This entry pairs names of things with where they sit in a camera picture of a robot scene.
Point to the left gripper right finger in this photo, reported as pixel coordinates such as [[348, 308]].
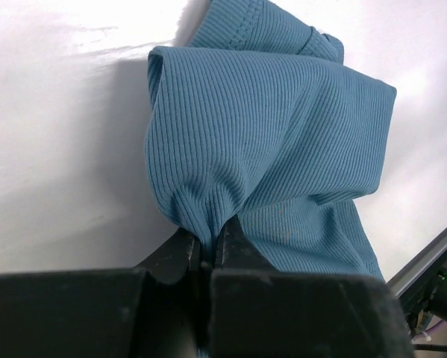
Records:
[[257, 311]]

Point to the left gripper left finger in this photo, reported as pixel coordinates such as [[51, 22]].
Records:
[[130, 312]]

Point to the teal tank top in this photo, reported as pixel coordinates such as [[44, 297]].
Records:
[[259, 118]]

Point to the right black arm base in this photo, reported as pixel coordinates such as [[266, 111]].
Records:
[[426, 294]]

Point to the aluminium mounting rail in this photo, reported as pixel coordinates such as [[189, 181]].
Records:
[[416, 267]]

